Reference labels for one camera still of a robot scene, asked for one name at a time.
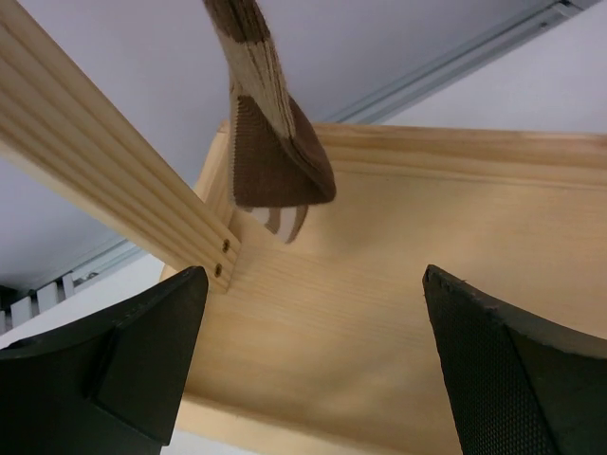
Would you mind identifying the brown striped sock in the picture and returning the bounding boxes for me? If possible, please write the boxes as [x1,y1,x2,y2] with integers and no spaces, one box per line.
[204,1,337,244]

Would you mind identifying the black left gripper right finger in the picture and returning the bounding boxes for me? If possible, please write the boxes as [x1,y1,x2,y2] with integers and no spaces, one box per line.
[422,265,606,454]

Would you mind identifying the wooden drying rack stand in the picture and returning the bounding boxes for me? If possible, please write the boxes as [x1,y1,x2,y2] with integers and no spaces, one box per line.
[1,1,606,454]

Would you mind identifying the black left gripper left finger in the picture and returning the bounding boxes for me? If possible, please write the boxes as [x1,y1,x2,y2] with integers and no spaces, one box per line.
[1,266,209,454]

